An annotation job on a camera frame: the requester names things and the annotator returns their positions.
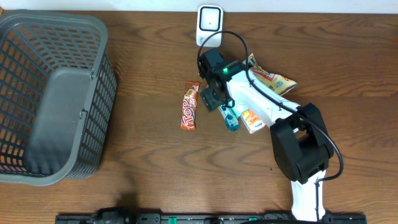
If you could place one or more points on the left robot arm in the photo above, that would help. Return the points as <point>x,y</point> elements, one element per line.
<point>115,215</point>

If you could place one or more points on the orange chocolate bar wrapper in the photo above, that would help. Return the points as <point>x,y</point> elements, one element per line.
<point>189,105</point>

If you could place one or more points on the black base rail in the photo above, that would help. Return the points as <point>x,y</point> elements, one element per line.
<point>155,218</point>

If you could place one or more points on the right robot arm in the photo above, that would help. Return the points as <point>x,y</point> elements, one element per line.
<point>302,147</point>

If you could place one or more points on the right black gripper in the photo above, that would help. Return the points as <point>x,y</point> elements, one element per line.
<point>208,98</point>

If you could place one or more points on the yellow white snack bag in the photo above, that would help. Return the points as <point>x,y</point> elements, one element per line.
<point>278,83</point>

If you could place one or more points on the small orange box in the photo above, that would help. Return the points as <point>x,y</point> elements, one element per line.
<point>251,121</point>

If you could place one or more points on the grey plastic shopping basket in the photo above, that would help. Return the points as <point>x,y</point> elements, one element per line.
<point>57,94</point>

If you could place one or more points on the blue mouthwash bottle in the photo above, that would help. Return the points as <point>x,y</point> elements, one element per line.
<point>230,119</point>

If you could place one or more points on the white barcode scanner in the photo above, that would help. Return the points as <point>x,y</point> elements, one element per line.
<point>209,21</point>

